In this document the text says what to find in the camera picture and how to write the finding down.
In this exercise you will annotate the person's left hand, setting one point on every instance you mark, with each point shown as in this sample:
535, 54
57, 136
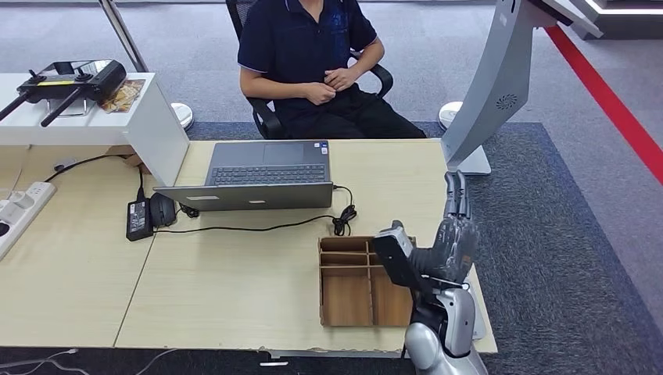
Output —
342, 78

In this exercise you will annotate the person's right hand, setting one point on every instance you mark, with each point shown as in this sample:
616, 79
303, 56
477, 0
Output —
320, 94

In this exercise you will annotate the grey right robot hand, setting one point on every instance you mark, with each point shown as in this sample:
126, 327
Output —
456, 248

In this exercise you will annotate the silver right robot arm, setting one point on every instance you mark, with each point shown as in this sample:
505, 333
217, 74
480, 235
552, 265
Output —
456, 321

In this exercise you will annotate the person's right forearm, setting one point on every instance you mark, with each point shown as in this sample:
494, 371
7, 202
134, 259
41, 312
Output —
274, 90

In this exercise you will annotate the person's left forearm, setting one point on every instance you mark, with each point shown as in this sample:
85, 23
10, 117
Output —
372, 58

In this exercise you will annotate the person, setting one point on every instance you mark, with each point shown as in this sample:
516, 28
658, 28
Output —
300, 46

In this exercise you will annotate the black office chair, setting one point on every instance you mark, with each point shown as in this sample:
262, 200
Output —
266, 121

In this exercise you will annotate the white round base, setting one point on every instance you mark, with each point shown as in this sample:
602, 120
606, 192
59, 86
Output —
182, 115
448, 114

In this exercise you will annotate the grey laptop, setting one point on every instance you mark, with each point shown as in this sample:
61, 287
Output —
259, 196

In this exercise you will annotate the wooden divided tray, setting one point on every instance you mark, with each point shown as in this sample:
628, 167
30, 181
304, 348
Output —
342, 300

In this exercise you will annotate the grey kiosk stand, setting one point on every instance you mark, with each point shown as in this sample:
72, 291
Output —
497, 77

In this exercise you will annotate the white desk shelf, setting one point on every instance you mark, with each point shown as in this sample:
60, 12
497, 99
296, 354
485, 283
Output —
155, 140

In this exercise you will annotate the black computer mouse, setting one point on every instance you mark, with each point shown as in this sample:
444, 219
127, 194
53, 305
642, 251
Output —
163, 209

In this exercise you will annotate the patterned cards stack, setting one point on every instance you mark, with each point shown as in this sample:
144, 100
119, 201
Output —
121, 98

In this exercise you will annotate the metal pole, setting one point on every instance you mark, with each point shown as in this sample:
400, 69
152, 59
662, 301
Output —
121, 33

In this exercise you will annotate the white desk label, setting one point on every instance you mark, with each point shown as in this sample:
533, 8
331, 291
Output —
273, 364

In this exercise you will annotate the black laptop charger brick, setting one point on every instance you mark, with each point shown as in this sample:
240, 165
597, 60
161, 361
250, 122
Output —
139, 220

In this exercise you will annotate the black remote controller with antennas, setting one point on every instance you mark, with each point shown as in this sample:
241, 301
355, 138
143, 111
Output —
98, 80

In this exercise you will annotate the clear controller stand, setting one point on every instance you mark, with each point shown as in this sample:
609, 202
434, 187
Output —
66, 114

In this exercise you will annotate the grey plug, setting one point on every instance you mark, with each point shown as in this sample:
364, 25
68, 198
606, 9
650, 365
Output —
63, 164

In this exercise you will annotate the white power strip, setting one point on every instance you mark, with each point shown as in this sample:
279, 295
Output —
44, 192

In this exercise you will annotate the white plug adapter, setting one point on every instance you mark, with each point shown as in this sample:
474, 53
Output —
10, 213
20, 200

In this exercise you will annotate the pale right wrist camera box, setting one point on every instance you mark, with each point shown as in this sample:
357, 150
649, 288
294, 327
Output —
391, 238

